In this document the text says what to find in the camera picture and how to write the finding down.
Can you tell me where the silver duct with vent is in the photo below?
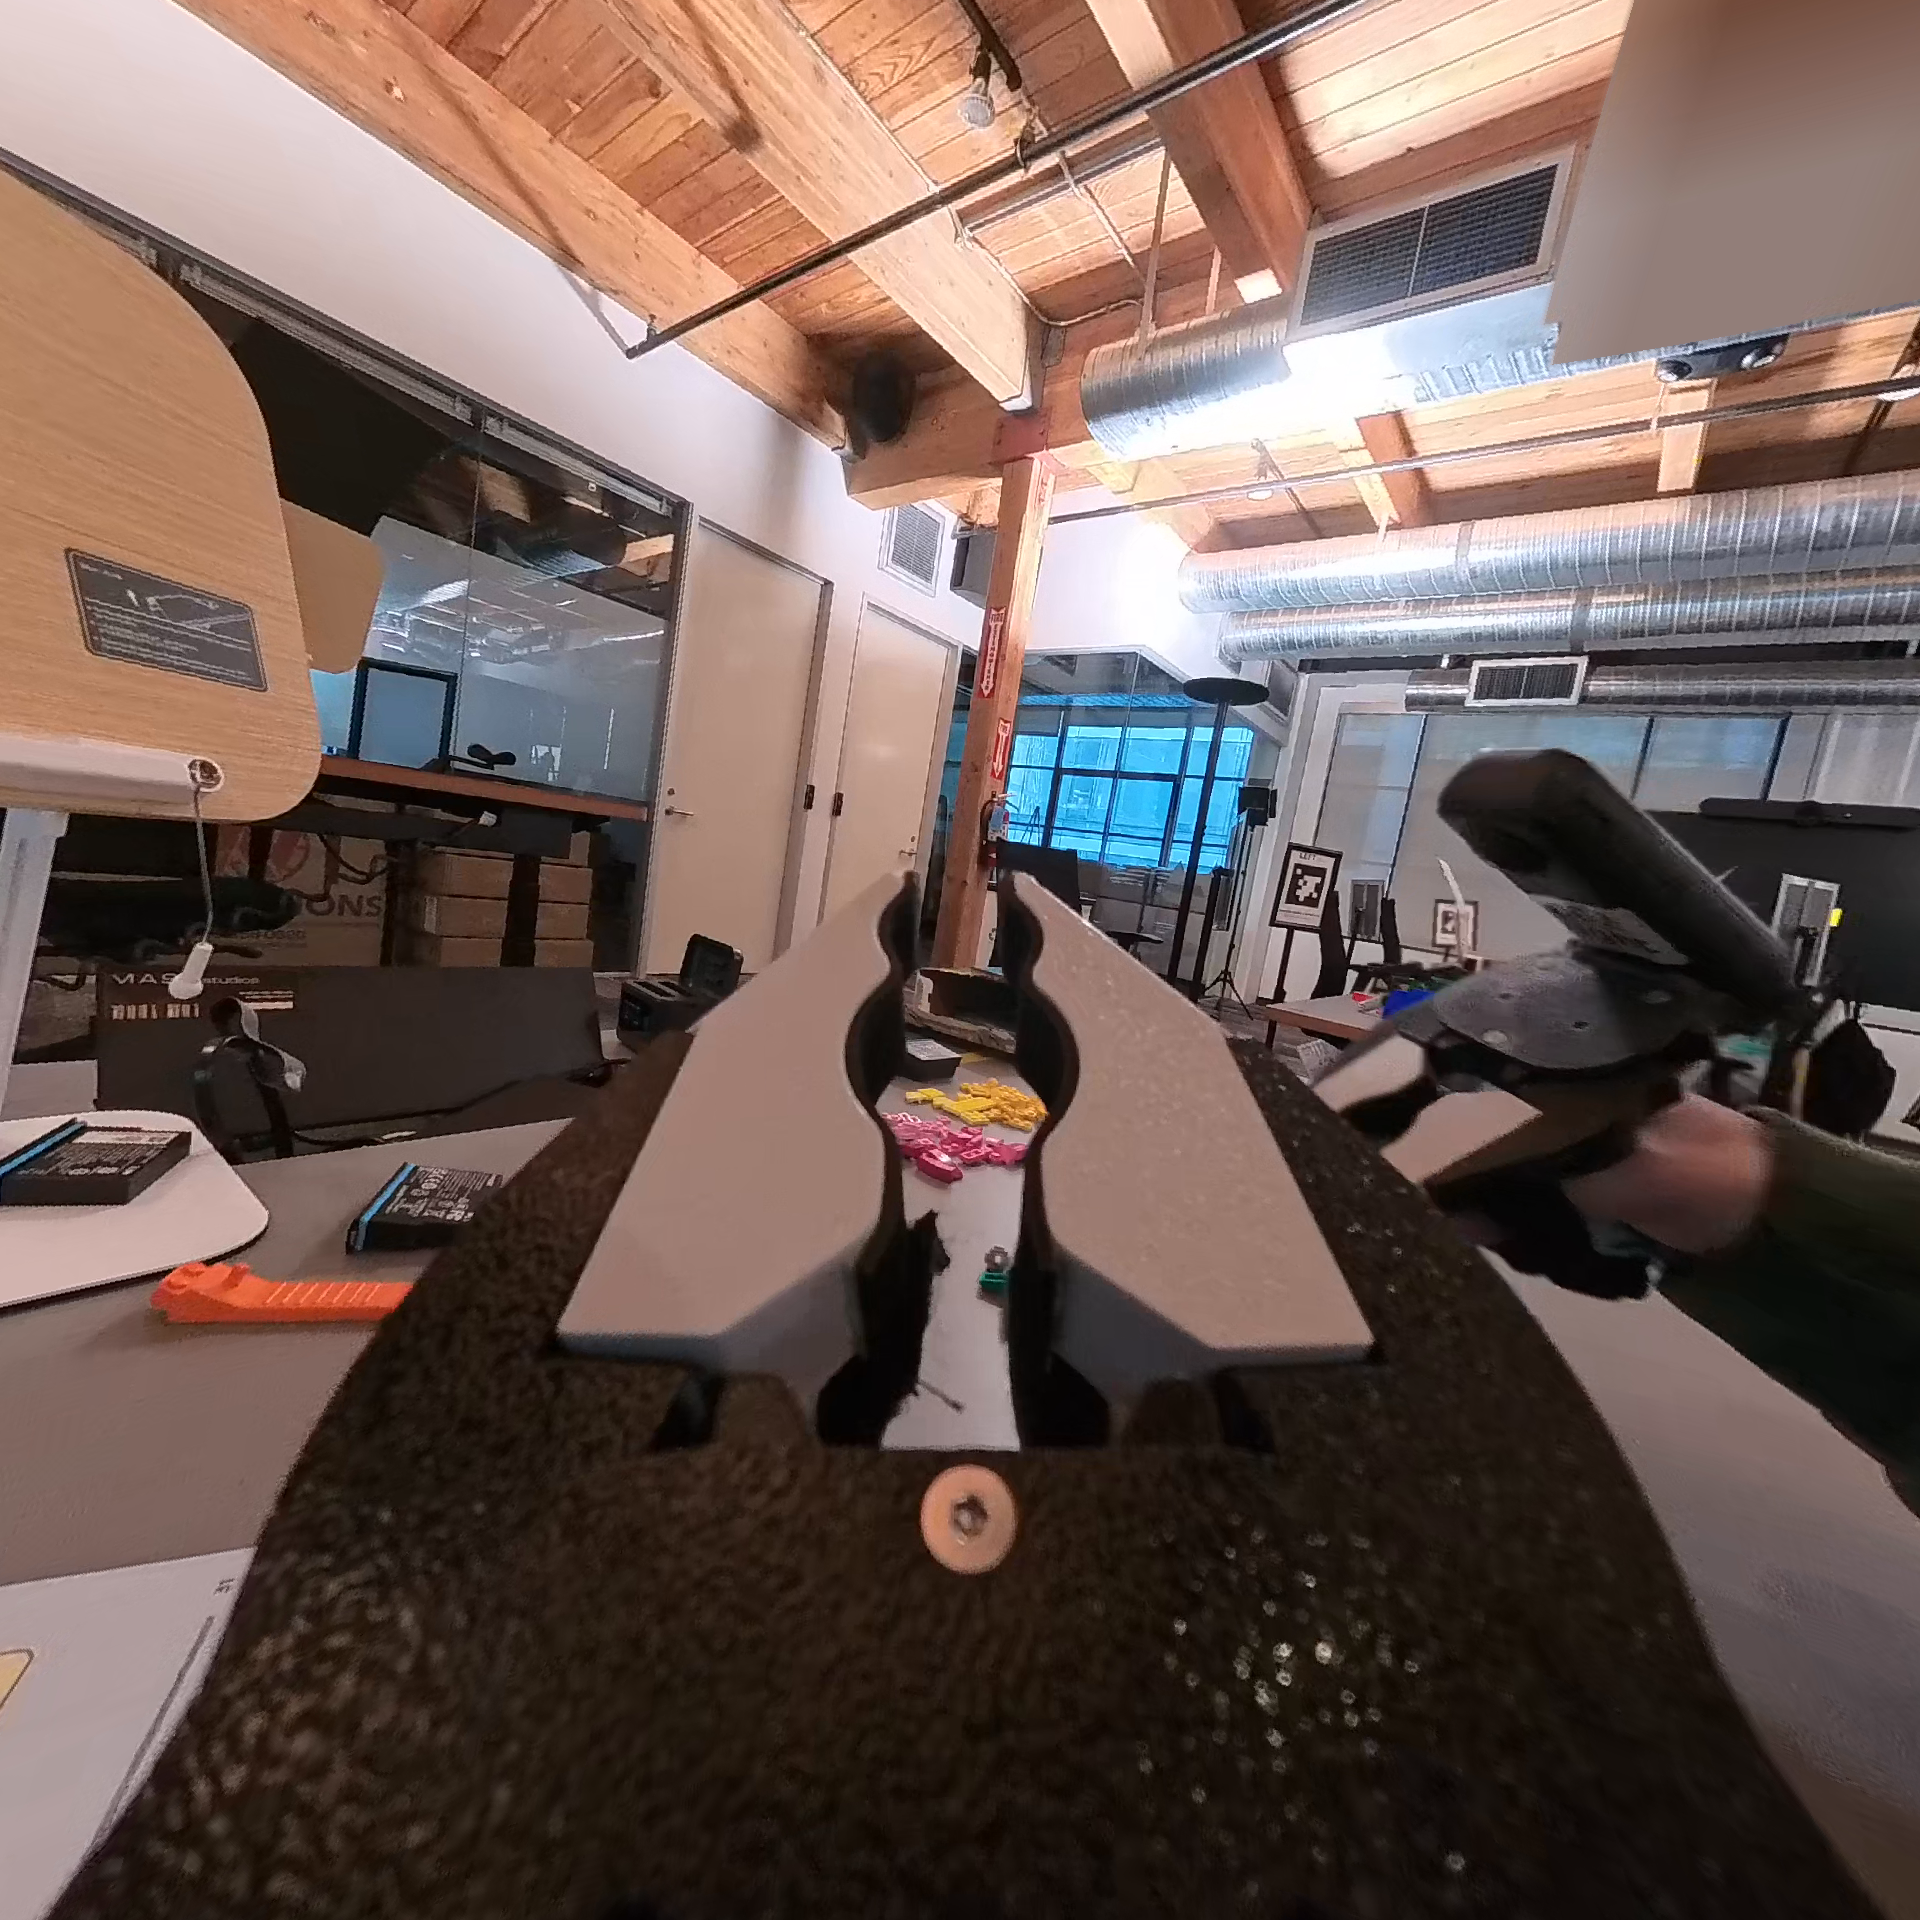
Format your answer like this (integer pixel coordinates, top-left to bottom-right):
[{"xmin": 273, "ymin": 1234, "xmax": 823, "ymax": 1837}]
[{"xmin": 1081, "ymin": 291, "xmax": 1653, "ymax": 463}]

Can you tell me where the wooden post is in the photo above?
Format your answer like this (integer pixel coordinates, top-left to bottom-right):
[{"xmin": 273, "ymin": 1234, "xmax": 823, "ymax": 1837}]
[{"xmin": 933, "ymin": 455, "xmax": 1060, "ymax": 973}]

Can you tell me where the person's right forearm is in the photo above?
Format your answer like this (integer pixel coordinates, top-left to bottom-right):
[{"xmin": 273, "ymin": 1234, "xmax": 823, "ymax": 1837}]
[{"xmin": 1656, "ymin": 1110, "xmax": 1920, "ymax": 1479}]

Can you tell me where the stack of cardboard boxes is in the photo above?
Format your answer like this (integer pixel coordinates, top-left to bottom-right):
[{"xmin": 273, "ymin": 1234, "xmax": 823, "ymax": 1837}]
[{"xmin": 413, "ymin": 846, "xmax": 595, "ymax": 970}]

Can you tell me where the pile of yellow lego pieces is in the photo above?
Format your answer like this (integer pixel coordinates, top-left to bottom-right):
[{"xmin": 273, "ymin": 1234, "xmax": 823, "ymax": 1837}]
[{"xmin": 901, "ymin": 1075, "xmax": 1050, "ymax": 1133}]

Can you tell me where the silver ceiling duct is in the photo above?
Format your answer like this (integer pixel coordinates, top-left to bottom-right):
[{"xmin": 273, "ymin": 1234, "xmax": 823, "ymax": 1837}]
[
  {"xmin": 1219, "ymin": 576, "xmax": 1920, "ymax": 661},
  {"xmin": 1176, "ymin": 468, "xmax": 1920, "ymax": 609}
]

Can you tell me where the wooden office desk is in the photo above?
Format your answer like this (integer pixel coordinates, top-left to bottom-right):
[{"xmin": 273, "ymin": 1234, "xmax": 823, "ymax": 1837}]
[{"xmin": 314, "ymin": 753, "xmax": 650, "ymax": 827}]

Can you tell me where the black ceiling pipe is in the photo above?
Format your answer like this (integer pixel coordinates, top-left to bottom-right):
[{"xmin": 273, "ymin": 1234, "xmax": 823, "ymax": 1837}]
[{"xmin": 627, "ymin": 0, "xmax": 1353, "ymax": 362}]

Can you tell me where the white door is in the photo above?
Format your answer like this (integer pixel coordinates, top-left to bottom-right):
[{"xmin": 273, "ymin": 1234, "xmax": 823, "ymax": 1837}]
[
  {"xmin": 823, "ymin": 600, "xmax": 963, "ymax": 962},
  {"xmin": 643, "ymin": 516, "xmax": 831, "ymax": 978}
]

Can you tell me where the white ceiling vent box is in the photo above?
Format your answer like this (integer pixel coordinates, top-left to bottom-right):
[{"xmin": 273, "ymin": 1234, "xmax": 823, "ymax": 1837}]
[{"xmin": 1286, "ymin": 144, "xmax": 1578, "ymax": 343}]

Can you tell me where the lego instruction booklet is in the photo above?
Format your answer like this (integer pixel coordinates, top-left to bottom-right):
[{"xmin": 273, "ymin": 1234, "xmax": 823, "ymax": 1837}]
[{"xmin": 0, "ymin": 1544, "xmax": 259, "ymax": 1920}]

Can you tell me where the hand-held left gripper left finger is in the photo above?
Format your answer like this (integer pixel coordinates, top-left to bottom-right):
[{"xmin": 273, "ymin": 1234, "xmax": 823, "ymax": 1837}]
[{"xmin": 555, "ymin": 870, "xmax": 926, "ymax": 1411}]

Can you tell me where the black round ceiling speaker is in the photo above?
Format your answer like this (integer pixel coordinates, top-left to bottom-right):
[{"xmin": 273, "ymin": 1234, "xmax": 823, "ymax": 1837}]
[{"xmin": 847, "ymin": 351, "xmax": 921, "ymax": 452}]

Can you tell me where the white pull cord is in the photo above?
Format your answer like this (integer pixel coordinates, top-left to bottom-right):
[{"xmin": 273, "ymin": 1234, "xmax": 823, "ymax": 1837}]
[{"xmin": 168, "ymin": 755, "xmax": 229, "ymax": 1003}]

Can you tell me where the black battery charger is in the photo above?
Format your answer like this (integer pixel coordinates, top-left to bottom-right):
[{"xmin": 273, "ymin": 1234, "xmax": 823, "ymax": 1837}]
[{"xmin": 618, "ymin": 932, "xmax": 744, "ymax": 1049}]

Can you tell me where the dark brown rough slab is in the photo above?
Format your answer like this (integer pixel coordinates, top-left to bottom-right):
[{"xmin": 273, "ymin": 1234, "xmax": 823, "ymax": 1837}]
[{"xmin": 907, "ymin": 966, "xmax": 1027, "ymax": 1040}]

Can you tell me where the black battery blue stripe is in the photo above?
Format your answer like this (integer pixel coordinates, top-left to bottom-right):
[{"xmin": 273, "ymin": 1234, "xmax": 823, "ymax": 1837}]
[
  {"xmin": 344, "ymin": 1161, "xmax": 504, "ymax": 1254},
  {"xmin": 0, "ymin": 1115, "xmax": 195, "ymax": 1210}
]

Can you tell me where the marker sign on easel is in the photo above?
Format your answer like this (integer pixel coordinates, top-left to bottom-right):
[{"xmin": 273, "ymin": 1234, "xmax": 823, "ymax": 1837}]
[{"xmin": 1274, "ymin": 841, "xmax": 1345, "ymax": 999}]

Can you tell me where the black curved bracket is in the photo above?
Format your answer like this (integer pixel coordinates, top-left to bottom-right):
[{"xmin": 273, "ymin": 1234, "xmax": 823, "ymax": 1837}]
[{"xmin": 193, "ymin": 995, "xmax": 310, "ymax": 1163}]

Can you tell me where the red print carton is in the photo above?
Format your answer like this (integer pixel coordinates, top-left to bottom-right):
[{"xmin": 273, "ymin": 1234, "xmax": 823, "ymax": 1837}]
[{"xmin": 224, "ymin": 832, "xmax": 401, "ymax": 962}]

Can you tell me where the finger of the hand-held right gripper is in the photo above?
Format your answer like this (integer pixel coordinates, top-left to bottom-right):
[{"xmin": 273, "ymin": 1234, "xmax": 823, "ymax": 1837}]
[
  {"xmin": 1315, "ymin": 1034, "xmax": 1452, "ymax": 1132},
  {"xmin": 1378, "ymin": 1098, "xmax": 1549, "ymax": 1203}
]

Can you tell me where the pile of pink lego pieces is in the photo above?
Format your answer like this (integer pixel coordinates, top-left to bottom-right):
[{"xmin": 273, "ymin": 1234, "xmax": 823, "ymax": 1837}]
[{"xmin": 885, "ymin": 1110, "xmax": 1038, "ymax": 1188}]

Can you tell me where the orange lego brick separator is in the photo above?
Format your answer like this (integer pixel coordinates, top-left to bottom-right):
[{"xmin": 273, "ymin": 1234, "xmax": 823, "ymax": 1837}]
[{"xmin": 151, "ymin": 1260, "xmax": 414, "ymax": 1326}]

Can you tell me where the large black screen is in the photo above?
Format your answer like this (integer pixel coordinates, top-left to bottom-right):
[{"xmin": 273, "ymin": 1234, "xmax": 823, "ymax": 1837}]
[{"xmin": 1643, "ymin": 794, "xmax": 1920, "ymax": 1022}]

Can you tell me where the white flat panel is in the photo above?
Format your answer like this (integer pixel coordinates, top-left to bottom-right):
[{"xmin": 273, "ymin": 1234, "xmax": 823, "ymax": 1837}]
[{"xmin": 1549, "ymin": 0, "xmax": 1920, "ymax": 366}]

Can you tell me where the black framed monitor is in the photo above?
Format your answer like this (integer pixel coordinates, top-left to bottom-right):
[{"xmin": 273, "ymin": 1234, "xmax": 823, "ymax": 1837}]
[{"xmin": 353, "ymin": 659, "xmax": 461, "ymax": 767}]

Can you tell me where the person's right hand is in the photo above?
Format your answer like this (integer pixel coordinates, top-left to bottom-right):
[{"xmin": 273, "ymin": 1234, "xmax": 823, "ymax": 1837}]
[{"xmin": 1567, "ymin": 1105, "xmax": 1782, "ymax": 1256}]

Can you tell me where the cluttered work table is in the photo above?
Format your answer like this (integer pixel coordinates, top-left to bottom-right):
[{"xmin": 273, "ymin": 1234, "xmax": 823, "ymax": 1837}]
[{"xmin": 1261, "ymin": 995, "xmax": 1398, "ymax": 1051}]

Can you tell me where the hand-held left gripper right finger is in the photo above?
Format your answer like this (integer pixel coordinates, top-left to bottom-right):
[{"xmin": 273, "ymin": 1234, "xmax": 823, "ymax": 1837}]
[{"xmin": 996, "ymin": 870, "xmax": 1378, "ymax": 1399}]

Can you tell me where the black cardboard box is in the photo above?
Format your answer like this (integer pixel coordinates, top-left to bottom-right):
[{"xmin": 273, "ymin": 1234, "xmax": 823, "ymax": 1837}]
[{"xmin": 93, "ymin": 963, "xmax": 602, "ymax": 1142}]

